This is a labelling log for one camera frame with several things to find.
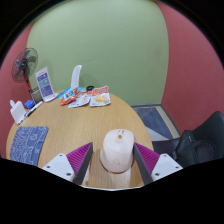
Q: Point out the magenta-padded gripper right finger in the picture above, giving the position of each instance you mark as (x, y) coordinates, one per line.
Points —
(164, 165)

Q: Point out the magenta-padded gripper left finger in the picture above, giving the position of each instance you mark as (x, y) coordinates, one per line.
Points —
(62, 164)

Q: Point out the blue patterned mouse pad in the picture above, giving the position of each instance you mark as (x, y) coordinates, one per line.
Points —
(28, 144)

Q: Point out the black bag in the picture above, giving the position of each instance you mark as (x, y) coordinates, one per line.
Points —
(195, 148)

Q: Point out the black marker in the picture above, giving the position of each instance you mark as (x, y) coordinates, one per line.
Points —
(30, 112)

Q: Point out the black office chair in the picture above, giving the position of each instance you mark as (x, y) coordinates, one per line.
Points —
(215, 125)

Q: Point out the orange snack packet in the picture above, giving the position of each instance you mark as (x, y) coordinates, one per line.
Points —
(69, 96)

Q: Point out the small blue box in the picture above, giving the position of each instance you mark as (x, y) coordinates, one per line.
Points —
(29, 104)

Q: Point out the white tissue box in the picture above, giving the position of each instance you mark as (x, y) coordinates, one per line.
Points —
(18, 111)

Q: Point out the blue snack packet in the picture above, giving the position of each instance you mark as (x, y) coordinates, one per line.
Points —
(64, 91)

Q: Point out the dark mesh pen cup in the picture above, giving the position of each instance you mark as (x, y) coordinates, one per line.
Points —
(36, 94)

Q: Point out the white orange-topped snack packet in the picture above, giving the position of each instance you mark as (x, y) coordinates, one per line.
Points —
(100, 97)

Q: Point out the small black round object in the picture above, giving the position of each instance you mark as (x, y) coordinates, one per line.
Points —
(90, 88)

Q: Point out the acrylic sign stand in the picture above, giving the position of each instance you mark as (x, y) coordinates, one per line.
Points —
(45, 83)

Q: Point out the black standing fan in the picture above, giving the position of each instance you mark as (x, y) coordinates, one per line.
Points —
(24, 65)

